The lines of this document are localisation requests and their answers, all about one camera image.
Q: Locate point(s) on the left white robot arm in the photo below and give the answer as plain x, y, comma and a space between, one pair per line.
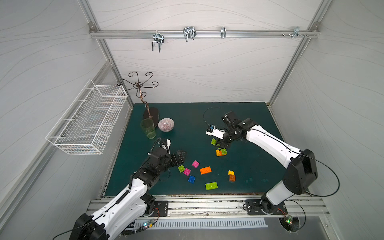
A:
131, 203

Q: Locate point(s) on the green plastic cup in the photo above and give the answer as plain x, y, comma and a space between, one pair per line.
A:
148, 128

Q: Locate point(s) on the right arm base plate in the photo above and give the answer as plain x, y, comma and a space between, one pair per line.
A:
255, 207

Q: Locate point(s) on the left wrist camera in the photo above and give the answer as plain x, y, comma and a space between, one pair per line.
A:
166, 145

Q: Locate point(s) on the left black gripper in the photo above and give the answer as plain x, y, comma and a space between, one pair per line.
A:
174, 158

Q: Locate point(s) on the metal hook four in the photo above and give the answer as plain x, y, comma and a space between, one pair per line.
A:
296, 34

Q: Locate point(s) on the striped ceramic bowl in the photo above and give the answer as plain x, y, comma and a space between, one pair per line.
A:
166, 125

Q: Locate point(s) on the metal hook one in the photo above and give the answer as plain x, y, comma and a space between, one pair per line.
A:
158, 40

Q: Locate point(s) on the magenta brick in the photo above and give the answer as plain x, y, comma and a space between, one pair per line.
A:
195, 164
187, 172

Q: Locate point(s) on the metal hook three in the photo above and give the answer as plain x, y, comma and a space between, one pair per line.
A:
223, 32

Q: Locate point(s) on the white wire basket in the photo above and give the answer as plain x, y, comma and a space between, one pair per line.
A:
87, 124

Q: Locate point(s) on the small orange brick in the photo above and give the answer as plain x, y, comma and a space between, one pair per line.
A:
219, 153

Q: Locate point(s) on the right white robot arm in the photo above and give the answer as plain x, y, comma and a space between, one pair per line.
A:
300, 165

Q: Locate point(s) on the magenta brick lower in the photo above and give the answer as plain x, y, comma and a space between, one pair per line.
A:
187, 172

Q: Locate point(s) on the wide lime green brick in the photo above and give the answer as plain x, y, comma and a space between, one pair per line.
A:
211, 186

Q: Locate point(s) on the aluminium cross bar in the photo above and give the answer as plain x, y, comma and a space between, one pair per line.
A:
201, 34

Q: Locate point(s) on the blue brick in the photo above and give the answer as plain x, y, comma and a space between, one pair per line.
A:
191, 179

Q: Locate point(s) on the dark orange brick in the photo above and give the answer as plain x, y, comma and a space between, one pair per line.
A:
232, 178

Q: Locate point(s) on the orange 2x3 brick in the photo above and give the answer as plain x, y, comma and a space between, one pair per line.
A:
205, 170

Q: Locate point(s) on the magenta brick upper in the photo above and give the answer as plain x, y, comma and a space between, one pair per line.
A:
195, 164

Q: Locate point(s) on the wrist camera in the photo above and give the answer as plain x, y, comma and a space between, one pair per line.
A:
166, 145
213, 131

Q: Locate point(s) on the metal hook two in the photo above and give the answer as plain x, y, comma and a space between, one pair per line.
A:
189, 33

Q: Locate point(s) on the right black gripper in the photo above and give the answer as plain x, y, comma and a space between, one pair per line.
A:
226, 140

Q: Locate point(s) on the metal hook stand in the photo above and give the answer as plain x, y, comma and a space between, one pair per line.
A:
150, 113

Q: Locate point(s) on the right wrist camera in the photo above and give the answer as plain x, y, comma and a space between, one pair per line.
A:
213, 131

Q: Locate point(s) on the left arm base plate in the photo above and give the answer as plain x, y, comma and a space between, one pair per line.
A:
160, 209

